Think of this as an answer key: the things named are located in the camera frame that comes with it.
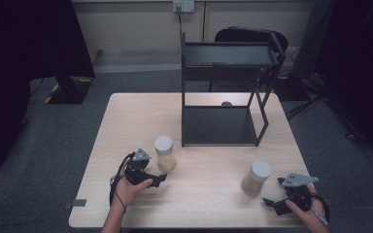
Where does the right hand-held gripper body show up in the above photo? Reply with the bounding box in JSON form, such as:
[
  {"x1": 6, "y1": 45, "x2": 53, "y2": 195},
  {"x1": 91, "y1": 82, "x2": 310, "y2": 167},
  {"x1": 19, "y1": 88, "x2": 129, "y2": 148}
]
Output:
[{"x1": 277, "y1": 172, "x2": 320, "y2": 212}]

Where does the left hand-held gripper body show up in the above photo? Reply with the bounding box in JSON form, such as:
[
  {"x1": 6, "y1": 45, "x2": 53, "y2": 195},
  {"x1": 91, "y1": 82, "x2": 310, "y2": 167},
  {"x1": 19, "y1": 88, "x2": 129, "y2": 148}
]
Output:
[{"x1": 123, "y1": 148, "x2": 159, "y2": 186}]

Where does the person's right hand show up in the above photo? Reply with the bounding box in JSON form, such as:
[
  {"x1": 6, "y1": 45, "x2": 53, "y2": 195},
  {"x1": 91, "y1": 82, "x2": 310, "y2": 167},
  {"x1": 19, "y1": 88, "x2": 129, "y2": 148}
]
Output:
[{"x1": 284, "y1": 183, "x2": 330, "y2": 229}]

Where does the person's left hand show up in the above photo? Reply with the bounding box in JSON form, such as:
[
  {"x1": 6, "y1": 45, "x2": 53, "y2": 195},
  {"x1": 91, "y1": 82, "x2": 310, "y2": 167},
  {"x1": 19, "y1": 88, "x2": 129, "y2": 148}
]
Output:
[{"x1": 114, "y1": 156, "x2": 154, "y2": 209}]

